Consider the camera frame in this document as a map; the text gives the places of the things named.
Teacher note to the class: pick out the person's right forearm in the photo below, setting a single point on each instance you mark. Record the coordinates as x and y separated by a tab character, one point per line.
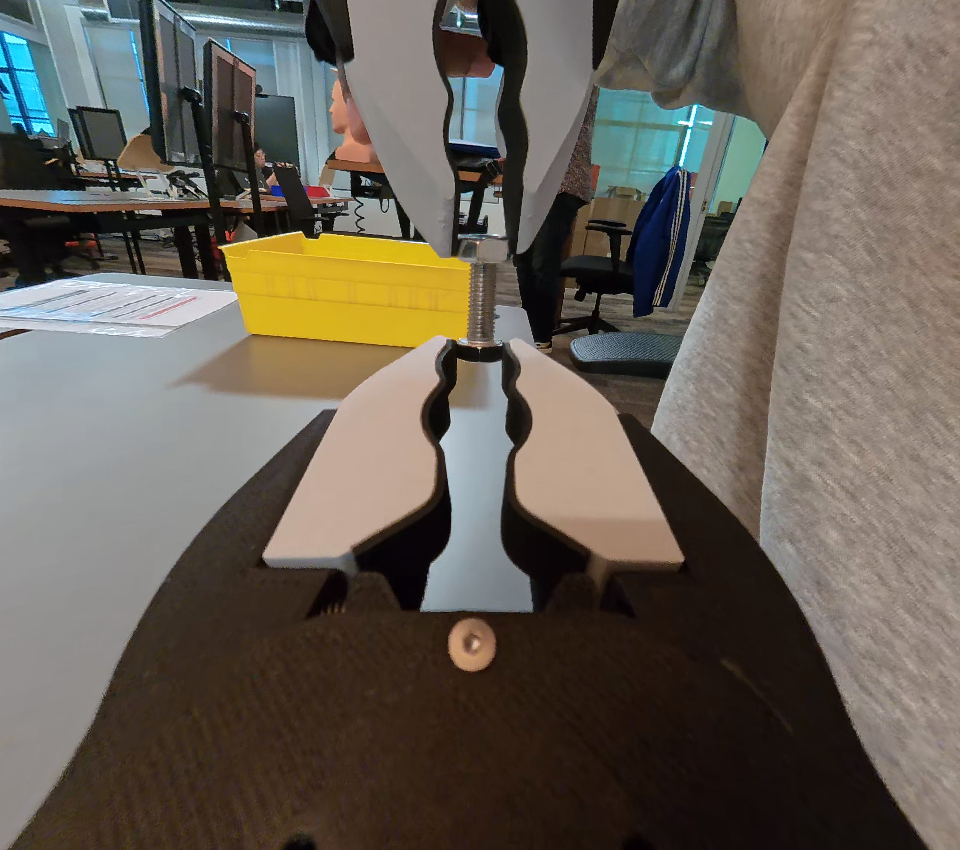
675	3

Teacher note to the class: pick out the person's grey sweatshirt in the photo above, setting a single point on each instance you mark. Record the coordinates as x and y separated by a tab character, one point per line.
862	340

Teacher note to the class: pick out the laminated paper sheet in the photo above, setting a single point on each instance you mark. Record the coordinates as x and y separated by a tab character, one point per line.
112	306

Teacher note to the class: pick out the background work table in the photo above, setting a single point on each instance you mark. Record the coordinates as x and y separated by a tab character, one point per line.
112	199

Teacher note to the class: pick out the steel hex nut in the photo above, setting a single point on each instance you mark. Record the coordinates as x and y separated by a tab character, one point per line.
484	250

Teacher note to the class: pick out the grey desk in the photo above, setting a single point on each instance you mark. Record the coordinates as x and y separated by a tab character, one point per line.
112	453

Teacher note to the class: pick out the person's right hand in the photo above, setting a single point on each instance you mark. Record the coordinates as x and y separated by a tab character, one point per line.
465	52

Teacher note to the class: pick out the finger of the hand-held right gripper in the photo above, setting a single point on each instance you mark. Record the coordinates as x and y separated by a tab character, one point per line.
559	78
397	78

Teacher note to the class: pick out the blue track jacket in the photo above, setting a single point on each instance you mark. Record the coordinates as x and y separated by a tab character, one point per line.
660	243

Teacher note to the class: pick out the steel hex bolt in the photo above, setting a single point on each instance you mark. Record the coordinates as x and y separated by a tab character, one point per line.
481	303

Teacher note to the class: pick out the yellow plastic bin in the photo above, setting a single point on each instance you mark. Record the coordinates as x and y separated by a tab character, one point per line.
337	303

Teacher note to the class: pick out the small black monitor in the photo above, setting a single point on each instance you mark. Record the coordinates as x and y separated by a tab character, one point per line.
101	134

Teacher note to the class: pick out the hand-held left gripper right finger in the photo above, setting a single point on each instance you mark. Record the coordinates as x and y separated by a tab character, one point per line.
592	490

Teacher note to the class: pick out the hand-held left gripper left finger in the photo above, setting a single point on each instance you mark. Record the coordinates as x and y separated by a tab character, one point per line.
360	475

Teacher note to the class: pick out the black office chair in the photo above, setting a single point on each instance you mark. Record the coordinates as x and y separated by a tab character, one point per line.
600	265

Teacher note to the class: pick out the pink mannequin head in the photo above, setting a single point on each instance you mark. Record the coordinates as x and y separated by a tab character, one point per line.
349	115

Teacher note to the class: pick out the black foot rest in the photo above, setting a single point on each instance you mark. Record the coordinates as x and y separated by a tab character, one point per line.
626	351

